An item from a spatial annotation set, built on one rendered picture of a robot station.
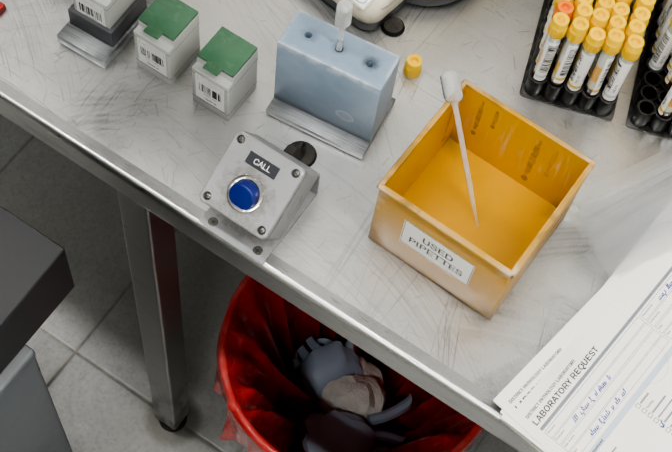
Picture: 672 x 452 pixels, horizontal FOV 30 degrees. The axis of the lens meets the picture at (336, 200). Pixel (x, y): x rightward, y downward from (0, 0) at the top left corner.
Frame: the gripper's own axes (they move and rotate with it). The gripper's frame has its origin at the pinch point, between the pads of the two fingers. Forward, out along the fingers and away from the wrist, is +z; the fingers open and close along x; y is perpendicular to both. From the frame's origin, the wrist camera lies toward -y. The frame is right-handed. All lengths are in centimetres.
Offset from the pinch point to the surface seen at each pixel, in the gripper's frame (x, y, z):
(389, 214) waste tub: -33.6, -5.2, 3.8
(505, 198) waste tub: -40.7, 4.8, 9.5
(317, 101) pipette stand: -22.0, 2.3, 6.6
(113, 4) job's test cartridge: -2.1, -0.8, 4.1
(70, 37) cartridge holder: 1.4, -3.4, 8.9
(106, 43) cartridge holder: -1.8, -2.1, 8.8
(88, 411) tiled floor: 2, -14, 98
